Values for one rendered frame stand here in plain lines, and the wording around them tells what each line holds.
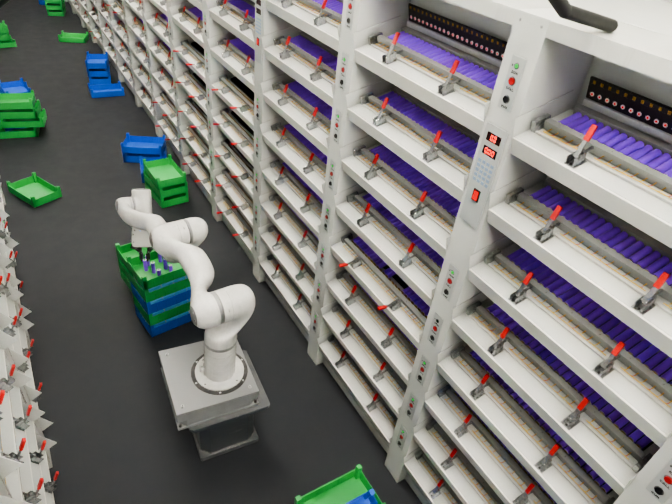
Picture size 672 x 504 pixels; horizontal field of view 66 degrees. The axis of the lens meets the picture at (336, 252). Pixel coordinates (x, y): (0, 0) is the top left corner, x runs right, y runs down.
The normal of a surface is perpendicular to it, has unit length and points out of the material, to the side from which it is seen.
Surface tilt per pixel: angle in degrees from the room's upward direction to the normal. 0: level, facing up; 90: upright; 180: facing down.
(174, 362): 3
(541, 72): 90
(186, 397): 3
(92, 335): 0
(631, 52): 90
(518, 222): 15
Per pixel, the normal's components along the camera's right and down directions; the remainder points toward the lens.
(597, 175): -0.12, -0.70
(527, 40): -0.85, 0.24
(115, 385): 0.11, -0.79
